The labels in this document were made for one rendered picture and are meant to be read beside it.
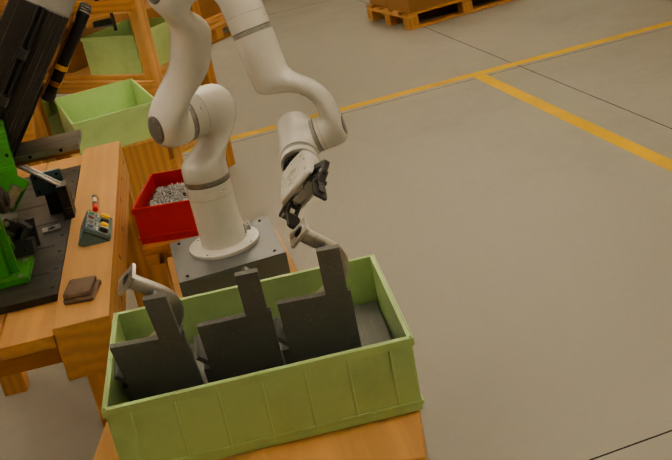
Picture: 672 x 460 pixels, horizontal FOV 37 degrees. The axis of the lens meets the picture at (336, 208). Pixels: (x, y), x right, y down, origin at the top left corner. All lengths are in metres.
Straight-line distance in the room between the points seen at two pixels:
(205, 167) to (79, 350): 0.55
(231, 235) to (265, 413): 0.73
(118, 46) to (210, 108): 3.29
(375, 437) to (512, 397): 1.51
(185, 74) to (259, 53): 0.31
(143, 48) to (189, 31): 3.27
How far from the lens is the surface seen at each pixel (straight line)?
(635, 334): 3.76
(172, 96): 2.46
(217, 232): 2.60
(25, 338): 2.56
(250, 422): 2.01
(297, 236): 1.96
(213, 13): 10.39
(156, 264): 3.10
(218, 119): 2.54
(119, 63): 5.82
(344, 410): 2.02
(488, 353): 3.71
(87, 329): 2.51
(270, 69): 2.17
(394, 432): 2.01
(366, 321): 2.28
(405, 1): 8.76
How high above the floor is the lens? 1.95
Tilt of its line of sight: 22 degrees down
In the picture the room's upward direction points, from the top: 11 degrees counter-clockwise
